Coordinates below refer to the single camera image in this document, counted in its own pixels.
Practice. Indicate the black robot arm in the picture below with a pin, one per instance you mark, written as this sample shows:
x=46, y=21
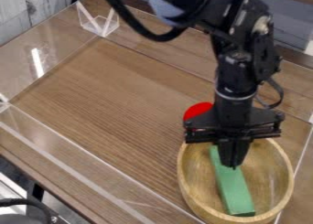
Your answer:
x=241, y=29

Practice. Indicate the red plush strawberry toy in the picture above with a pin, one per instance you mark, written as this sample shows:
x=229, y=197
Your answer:
x=197, y=109

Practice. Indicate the green rectangular block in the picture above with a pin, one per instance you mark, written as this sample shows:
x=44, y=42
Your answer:
x=233, y=187

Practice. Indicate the black table leg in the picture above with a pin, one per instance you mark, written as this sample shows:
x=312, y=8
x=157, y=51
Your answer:
x=35, y=192

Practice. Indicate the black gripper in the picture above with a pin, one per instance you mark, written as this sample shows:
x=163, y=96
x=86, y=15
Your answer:
x=233, y=119

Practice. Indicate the clear acrylic barrier wall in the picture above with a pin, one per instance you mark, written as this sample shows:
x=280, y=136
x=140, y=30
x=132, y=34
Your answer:
x=106, y=151

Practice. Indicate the brown wooden bowl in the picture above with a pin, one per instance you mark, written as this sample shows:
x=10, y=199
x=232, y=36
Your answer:
x=268, y=173

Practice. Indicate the clear acrylic corner bracket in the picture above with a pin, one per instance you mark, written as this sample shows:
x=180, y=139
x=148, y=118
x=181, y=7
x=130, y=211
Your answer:
x=101, y=25

